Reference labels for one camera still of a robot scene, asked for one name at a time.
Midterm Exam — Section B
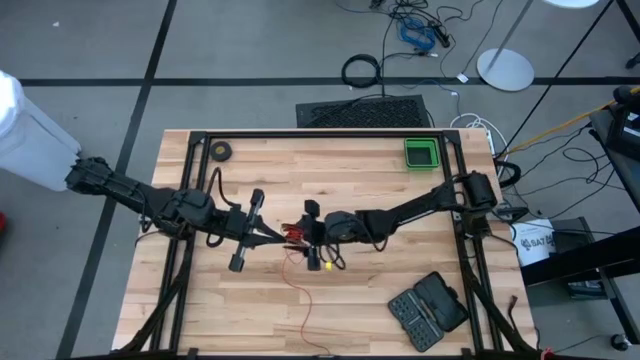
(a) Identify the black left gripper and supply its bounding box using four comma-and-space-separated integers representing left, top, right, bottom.
227, 188, 288, 274

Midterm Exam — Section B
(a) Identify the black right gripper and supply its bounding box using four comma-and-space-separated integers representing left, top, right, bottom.
283, 199, 330, 273

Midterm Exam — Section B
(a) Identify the red cord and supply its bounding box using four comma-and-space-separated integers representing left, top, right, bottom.
279, 222, 332, 355

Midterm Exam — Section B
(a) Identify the black tape roll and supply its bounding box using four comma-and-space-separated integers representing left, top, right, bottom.
209, 140, 233, 163

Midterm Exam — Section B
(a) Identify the green plastic tray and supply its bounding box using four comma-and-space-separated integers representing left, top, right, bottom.
402, 137, 441, 172

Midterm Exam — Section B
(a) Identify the black grid floor mat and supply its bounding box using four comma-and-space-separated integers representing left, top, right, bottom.
294, 94, 432, 129

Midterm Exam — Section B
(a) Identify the open black bit case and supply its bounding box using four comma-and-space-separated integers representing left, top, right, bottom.
386, 270, 470, 353

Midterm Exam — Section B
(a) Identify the white power strip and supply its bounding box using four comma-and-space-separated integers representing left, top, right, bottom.
483, 125, 499, 157

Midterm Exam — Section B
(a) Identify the white printed cardboard box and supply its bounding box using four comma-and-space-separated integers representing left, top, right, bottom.
512, 218, 557, 268

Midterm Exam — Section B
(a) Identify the black power strip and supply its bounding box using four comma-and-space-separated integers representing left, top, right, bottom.
428, 20, 452, 49

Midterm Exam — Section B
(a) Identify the white plastic bin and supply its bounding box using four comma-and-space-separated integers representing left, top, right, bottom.
0, 69, 84, 193

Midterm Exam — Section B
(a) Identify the black rolling cart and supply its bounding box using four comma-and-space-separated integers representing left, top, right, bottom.
519, 217, 640, 351

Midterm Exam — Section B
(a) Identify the black side table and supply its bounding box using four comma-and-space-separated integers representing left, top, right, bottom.
588, 84, 640, 211

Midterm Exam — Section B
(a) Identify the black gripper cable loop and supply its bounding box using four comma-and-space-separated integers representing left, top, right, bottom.
206, 166, 244, 250
324, 243, 347, 271

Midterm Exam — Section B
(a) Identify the black aluminium table frame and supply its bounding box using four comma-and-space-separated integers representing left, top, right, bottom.
114, 128, 542, 360

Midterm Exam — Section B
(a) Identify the coiled black floor cable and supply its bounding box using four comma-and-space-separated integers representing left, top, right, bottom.
340, 53, 383, 90

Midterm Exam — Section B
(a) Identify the white floor cable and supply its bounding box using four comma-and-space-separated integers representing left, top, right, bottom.
448, 112, 494, 136

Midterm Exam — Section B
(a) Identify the blue floor cable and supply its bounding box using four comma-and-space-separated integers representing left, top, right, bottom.
398, 17, 437, 52

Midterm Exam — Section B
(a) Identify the yellow hanging cable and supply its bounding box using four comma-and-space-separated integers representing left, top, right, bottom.
504, 85, 640, 155

